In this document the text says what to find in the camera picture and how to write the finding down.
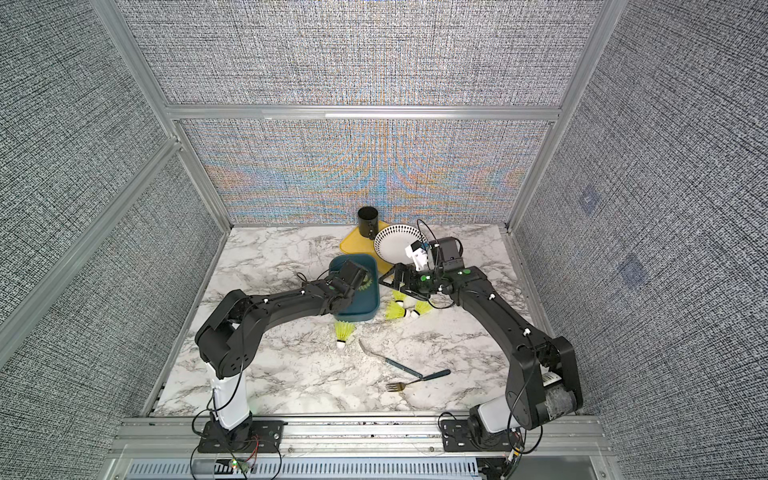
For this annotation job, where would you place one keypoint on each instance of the yellow shuttlecock four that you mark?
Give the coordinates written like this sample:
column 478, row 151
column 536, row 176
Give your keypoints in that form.
column 343, row 333

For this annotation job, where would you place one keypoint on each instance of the aluminium front rail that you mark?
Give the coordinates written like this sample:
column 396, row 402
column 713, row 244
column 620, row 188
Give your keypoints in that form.
column 397, row 434

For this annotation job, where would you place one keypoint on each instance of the teal plastic storage box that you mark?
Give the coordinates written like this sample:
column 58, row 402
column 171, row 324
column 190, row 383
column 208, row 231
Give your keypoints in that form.
column 366, row 303

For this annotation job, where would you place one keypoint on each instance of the black cup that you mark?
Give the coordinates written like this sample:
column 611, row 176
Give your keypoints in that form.
column 368, row 222

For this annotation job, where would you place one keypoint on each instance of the yellow shuttlecock five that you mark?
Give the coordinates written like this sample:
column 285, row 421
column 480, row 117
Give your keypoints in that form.
column 396, row 310

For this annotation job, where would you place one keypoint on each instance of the yellow shuttlecock seven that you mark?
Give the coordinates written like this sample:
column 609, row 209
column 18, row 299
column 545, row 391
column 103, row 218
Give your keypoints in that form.
column 421, row 308

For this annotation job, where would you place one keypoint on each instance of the white patterned plate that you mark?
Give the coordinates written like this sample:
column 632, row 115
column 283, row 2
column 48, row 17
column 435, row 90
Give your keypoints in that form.
column 393, row 242

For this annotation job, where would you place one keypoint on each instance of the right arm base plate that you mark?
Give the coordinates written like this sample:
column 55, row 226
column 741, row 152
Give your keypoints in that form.
column 468, row 435

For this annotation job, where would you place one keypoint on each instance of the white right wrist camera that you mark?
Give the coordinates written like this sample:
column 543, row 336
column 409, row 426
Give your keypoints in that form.
column 418, row 255

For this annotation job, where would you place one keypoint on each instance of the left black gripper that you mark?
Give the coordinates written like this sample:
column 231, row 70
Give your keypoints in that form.
column 334, row 276

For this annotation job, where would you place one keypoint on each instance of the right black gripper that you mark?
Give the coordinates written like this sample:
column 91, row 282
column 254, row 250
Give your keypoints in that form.
column 401, row 271

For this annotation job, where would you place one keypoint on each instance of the yellow plastic tray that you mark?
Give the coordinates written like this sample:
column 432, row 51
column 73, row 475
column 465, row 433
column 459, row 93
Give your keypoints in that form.
column 356, row 243

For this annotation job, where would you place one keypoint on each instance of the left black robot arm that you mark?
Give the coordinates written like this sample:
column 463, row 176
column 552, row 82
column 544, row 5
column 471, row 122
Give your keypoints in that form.
column 230, row 337

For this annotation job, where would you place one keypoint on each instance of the green handled knife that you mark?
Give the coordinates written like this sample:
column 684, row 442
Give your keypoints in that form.
column 389, row 361

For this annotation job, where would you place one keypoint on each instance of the yellow shuttlecock three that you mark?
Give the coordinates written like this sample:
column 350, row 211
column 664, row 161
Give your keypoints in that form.
column 398, row 296

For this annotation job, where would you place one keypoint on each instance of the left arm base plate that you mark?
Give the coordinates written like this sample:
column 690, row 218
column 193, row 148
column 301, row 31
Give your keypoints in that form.
column 251, row 435

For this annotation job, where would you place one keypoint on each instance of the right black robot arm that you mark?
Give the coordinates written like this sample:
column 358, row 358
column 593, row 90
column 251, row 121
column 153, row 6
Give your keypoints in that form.
column 543, row 382

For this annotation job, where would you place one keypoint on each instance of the yellow shuttlecock six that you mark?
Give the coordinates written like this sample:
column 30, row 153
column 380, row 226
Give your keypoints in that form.
column 366, row 283

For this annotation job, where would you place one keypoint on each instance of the green handled fork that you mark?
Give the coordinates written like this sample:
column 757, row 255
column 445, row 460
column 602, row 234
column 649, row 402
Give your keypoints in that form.
column 396, row 387

